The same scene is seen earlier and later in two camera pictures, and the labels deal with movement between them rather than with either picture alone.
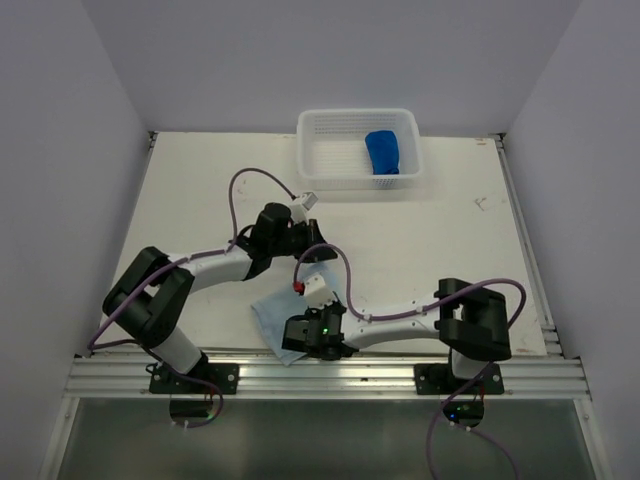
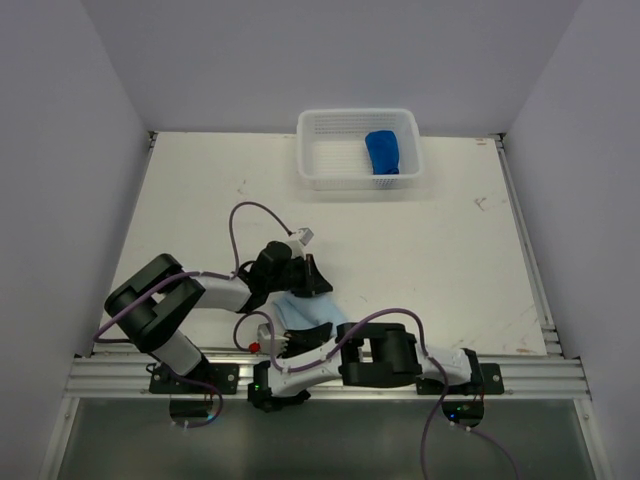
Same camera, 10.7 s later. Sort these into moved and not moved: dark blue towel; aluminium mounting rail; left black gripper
Moved: left black gripper
Not moved: dark blue towel; aluminium mounting rail
